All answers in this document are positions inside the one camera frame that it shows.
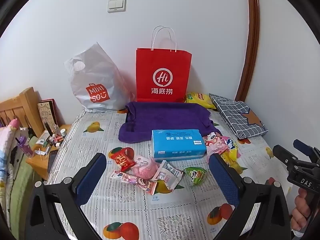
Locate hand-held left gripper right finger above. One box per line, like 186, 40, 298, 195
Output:
209, 153, 293, 240

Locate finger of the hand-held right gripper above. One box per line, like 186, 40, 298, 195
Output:
293, 139, 320, 167
272, 144, 297, 170

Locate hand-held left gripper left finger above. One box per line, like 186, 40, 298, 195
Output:
24, 152, 107, 240

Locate green snack packet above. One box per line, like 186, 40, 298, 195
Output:
184, 166, 207, 185

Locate pink and yellow snack packet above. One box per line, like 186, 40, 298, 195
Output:
223, 136, 242, 159

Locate pink cartoon snack packet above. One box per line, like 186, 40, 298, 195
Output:
202, 132, 229, 164

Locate red snack packet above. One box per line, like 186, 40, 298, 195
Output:
110, 148, 137, 172

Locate long white-pink cartoon packet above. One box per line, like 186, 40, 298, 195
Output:
108, 169, 157, 195

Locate white snack packet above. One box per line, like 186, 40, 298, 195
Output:
151, 160, 184, 192

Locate purple fabric tray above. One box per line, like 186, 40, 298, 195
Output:
118, 101, 222, 144

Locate person's right hand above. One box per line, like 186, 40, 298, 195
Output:
290, 188, 312, 231

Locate black phone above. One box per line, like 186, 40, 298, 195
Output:
47, 150, 60, 174

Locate group of small cosmetic items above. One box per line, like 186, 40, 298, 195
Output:
35, 125, 68, 155

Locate wooden nightstand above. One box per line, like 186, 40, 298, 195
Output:
25, 124, 73, 180

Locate grey checked folded cloth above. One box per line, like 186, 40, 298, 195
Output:
209, 93, 268, 140

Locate blue tissue pack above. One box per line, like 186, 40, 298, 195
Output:
151, 129, 208, 162

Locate green bed sheet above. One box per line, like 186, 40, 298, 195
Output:
10, 140, 50, 240

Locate purple bottle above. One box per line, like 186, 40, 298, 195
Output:
15, 135, 34, 158

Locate fruit print tablecloth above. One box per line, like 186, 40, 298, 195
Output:
46, 105, 295, 240

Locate patterned flat box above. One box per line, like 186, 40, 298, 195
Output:
37, 99, 59, 133

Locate yellow chips bag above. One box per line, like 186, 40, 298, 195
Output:
185, 92, 217, 110

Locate cartoon print quilt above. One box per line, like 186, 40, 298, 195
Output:
0, 117, 30, 228

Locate wooden headboard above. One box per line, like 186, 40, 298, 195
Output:
0, 87, 44, 138

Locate white plastic bag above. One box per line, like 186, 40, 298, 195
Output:
64, 42, 135, 113

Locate red paper bag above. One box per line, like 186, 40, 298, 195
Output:
136, 26, 192, 103

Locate brown wooden door frame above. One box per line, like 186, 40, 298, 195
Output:
235, 0, 260, 103

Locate white light switch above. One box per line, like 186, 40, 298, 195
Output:
107, 0, 127, 13

